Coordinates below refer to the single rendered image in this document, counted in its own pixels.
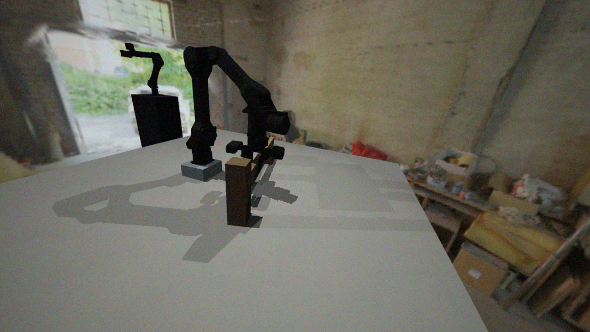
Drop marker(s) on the long brown wooden rail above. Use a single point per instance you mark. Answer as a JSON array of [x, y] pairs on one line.
[[254, 165]]

